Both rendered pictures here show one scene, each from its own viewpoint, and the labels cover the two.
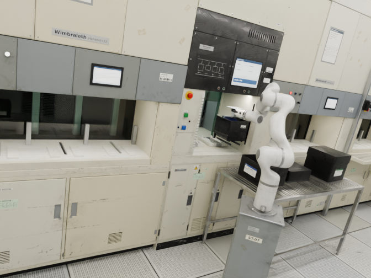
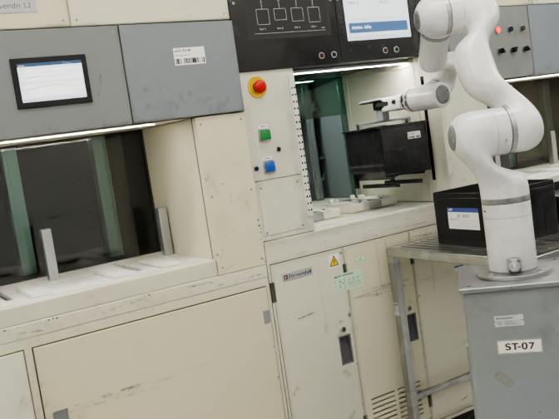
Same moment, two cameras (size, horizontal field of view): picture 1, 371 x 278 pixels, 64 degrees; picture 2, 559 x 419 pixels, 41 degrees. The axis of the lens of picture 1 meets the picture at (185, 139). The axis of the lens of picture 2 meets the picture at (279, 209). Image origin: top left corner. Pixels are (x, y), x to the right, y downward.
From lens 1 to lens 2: 46 cm
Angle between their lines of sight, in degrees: 10
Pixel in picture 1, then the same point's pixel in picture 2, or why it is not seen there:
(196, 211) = (373, 376)
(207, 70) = (279, 20)
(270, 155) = (479, 125)
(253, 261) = (542, 407)
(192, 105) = (273, 110)
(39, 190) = not seen: outside the picture
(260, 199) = (499, 245)
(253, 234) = (513, 335)
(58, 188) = (10, 380)
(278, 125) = (476, 60)
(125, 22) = not seen: outside the picture
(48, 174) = not seen: outside the picture
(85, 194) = (81, 384)
